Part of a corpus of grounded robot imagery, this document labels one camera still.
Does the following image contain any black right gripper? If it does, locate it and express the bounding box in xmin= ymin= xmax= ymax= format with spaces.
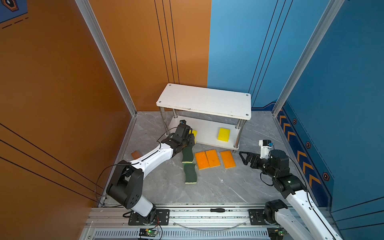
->
xmin=239 ymin=151 xmax=278 ymax=179

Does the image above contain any brown sponge by wall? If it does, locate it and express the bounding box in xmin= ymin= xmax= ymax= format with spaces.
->
xmin=131 ymin=151 xmax=142 ymax=160

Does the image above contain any clear cable on rail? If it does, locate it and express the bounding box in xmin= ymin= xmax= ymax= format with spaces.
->
xmin=170 ymin=220 xmax=248 ymax=232

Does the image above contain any left aluminium corner post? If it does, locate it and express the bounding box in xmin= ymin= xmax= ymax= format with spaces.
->
xmin=74 ymin=0 xmax=138 ymax=117

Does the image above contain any right aluminium corner post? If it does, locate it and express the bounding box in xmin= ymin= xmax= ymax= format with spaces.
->
xmin=271 ymin=0 xmax=346 ymax=117

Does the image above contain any green circuit board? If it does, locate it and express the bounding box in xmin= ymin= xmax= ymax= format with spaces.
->
xmin=138 ymin=228 xmax=160 ymax=240
xmin=268 ymin=228 xmax=285 ymax=240

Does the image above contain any orange sponge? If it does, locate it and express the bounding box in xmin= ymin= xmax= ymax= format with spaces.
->
xmin=220 ymin=151 xmax=236 ymax=169
xmin=206 ymin=150 xmax=221 ymax=168
xmin=195 ymin=152 xmax=210 ymax=170

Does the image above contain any left green circuit board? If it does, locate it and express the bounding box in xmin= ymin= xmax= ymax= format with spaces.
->
xmin=138 ymin=228 xmax=160 ymax=240

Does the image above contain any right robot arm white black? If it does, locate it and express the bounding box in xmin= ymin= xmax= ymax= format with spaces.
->
xmin=239 ymin=150 xmax=342 ymax=240

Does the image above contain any yellow sponge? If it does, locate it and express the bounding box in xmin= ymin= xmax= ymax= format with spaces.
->
xmin=217 ymin=128 xmax=231 ymax=142
xmin=192 ymin=130 xmax=197 ymax=144

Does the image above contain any black screwdriver on rail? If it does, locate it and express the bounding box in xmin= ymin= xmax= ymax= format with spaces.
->
xmin=210 ymin=208 xmax=226 ymax=213

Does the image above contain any white two-tier shelf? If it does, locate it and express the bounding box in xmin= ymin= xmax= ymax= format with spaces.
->
xmin=156 ymin=84 xmax=252 ymax=152

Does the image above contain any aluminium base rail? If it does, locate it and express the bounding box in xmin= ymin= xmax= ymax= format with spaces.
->
xmin=78 ymin=203 xmax=343 ymax=240

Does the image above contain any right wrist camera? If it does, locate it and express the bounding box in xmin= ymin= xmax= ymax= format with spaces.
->
xmin=259 ymin=140 xmax=275 ymax=160

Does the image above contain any orange sponge left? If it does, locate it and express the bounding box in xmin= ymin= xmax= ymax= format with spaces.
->
xmin=195 ymin=152 xmax=210 ymax=170

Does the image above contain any green wavy sponge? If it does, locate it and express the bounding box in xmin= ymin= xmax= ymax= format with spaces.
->
xmin=184 ymin=163 xmax=198 ymax=184
xmin=182 ymin=146 xmax=194 ymax=164

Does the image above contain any orange sponge right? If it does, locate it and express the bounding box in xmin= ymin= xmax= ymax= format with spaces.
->
xmin=220 ymin=151 xmax=236 ymax=169

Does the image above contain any aluminium corner post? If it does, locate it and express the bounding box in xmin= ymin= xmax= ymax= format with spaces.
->
xmin=271 ymin=0 xmax=346 ymax=117
xmin=74 ymin=0 xmax=138 ymax=117

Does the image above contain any right green circuit board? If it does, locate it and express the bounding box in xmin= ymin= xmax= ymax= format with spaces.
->
xmin=268 ymin=228 xmax=285 ymax=240

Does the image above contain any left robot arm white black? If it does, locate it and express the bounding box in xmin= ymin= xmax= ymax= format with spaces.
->
xmin=106 ymin=120 xmax=195 ymax=222

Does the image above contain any orange sponge middle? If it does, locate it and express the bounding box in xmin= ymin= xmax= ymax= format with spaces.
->
xmin=206 ymin=150 xmax=221 ymax=168

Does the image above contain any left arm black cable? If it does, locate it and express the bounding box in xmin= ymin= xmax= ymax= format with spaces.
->
xmin=94 ymin=127 xmax=179 ymax=208

